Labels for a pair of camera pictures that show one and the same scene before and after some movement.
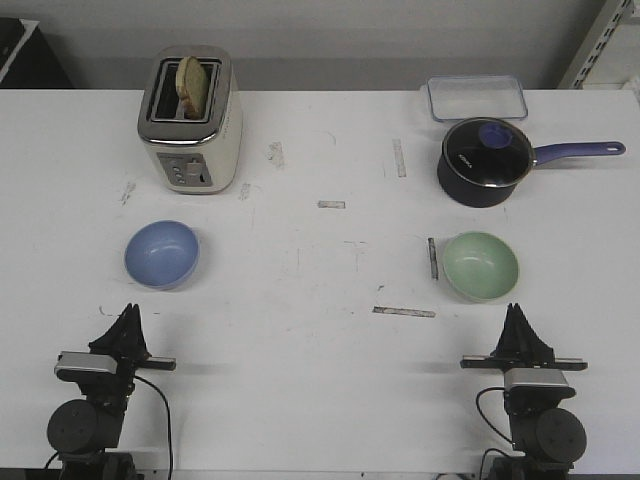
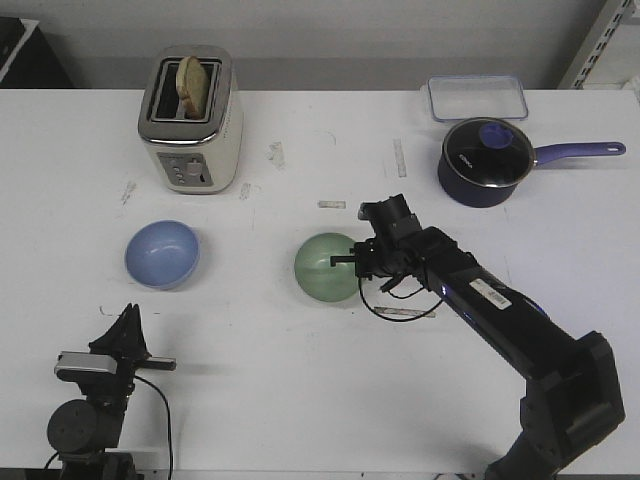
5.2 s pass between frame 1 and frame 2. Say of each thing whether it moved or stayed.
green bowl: moved
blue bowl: stayed
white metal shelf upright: stayed
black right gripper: moved
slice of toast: stayed
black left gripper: stayed
